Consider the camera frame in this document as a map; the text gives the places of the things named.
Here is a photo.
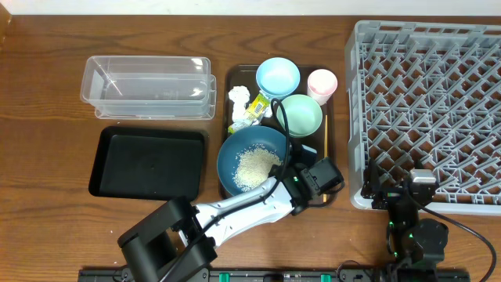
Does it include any black plastic tray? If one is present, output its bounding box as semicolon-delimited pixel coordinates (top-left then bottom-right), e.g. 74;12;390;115
88;126;205;201

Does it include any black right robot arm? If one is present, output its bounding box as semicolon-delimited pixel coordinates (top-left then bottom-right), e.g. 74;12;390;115
361;159;449;268

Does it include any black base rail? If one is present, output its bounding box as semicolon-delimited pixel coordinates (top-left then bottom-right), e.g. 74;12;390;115
77;266;470;282

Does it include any grey dishwasher rack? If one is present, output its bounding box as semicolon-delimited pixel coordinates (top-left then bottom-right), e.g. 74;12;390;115
345;20;500;215

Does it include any brown serving tray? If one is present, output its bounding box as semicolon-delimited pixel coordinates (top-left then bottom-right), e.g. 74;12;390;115
218;64;336;208

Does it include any light blue bowl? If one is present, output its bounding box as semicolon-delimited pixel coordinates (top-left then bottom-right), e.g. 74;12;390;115
256;57;301;99

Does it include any yellow snack wrapper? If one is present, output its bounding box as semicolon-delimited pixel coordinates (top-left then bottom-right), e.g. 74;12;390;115
228;91;272;134

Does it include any white tissue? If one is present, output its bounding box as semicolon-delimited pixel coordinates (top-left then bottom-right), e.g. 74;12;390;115
229;86;251;122

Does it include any light green bowl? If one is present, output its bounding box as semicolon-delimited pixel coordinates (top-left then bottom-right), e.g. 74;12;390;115
281;94;323;138

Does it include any wooden chopstick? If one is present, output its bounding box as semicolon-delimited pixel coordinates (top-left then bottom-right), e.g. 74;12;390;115
323;115;329;204

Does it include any pink cup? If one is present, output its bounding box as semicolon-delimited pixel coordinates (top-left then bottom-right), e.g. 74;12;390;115
307;69;338;106

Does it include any dark blue plate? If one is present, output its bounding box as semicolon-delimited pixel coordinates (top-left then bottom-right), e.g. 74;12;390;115
217;126;287;197

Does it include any clear plastic bin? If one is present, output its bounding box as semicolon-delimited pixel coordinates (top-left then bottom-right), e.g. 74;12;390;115
80;56;217;120

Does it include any pile of rice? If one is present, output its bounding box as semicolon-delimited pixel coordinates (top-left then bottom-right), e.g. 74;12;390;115
232;143;283;192

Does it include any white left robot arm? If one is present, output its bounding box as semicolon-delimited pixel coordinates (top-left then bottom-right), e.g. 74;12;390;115
118;164;320;281

